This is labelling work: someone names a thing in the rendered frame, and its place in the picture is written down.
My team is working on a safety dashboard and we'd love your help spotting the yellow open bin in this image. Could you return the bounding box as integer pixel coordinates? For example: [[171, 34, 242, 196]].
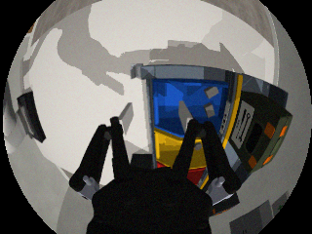
[[154, 127, 207, 170]]

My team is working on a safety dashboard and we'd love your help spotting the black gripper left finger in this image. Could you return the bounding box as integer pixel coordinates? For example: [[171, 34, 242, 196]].
[[69, 102, 137, 205]]

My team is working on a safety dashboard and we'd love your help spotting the blue bin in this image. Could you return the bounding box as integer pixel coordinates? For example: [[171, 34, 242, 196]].
[[152, 79, 229, 137]]

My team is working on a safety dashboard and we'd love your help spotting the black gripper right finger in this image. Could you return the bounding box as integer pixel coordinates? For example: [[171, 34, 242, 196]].
[[159, 100, 242, 207]]

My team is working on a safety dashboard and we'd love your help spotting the yellow curved bar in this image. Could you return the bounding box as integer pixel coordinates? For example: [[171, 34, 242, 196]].
[[200, 74, 243, 189]]

